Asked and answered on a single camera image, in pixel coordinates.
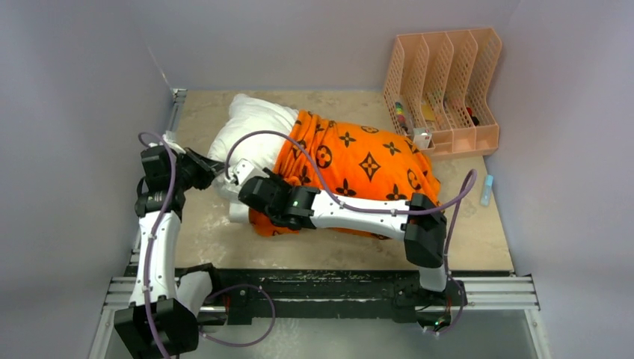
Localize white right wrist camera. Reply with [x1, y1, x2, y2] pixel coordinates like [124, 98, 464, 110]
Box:
[227, 159, 266, 188]

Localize yellow notepad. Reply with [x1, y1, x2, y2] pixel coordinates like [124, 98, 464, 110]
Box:
[421, 101, 436, 122]

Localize red black round object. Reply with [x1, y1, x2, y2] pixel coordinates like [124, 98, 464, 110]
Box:
[466, 107, 480, 126]

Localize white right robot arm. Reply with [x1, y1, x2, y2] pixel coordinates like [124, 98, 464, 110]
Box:
[229, 174, 455, 304]

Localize white pillow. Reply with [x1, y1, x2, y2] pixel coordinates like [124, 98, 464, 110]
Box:
[208, 93, 298, 224]

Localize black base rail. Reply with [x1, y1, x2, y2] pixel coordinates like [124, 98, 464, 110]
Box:
[173, 264, 466, 328]

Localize set of coloured markers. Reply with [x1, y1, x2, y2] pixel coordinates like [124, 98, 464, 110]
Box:
[394, 102, 410, 134]

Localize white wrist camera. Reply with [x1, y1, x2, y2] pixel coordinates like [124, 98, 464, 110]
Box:
[227, 159, 266, 188]
[161, 131, 185, 154]

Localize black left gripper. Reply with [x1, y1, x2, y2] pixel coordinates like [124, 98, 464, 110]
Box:
[170, 147, 229, 191]

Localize light blue glue stick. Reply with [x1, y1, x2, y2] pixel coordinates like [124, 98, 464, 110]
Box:
[479, 174, 493, 207]

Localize aluminium frame rails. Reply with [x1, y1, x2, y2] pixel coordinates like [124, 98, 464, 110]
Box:
[89, 88, 552, 359]

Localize small white red box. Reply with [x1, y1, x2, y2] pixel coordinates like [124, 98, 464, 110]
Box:
[412, 127, 432, 150]

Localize pink desk file organizer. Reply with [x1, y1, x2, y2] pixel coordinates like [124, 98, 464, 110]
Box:
[383, 28, 502, 159]

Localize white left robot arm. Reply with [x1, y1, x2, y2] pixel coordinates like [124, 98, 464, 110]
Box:
[114, 145, 224, 358]

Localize orange patterned pillowcase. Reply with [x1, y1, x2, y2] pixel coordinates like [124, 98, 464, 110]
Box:
[272, 110, 440, 239]

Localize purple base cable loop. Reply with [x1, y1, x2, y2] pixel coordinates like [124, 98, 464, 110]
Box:
[197, 284, 277, 348]

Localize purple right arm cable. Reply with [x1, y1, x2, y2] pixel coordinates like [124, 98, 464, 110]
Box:
[224, 129, 478, 336]

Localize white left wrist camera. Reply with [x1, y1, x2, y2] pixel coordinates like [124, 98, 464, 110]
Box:
[161, 131, 185, 154]

